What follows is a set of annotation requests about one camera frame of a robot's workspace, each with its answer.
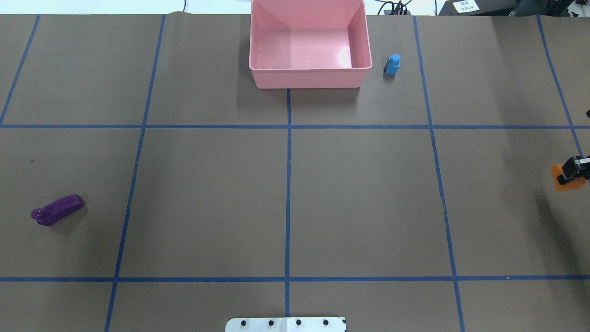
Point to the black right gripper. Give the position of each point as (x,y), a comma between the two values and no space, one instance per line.
(573,168)

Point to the orange block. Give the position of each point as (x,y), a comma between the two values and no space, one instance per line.
(578,183)

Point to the small blue block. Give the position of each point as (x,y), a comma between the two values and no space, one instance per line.
(392,65)

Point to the purple block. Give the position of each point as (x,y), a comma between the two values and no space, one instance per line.
(57,210)

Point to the pink plastic box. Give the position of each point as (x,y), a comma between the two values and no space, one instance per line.
(309,44)

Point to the brown paper table cover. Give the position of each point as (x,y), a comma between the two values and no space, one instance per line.
(420,202)

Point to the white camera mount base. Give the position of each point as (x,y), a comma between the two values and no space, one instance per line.
(287,324)

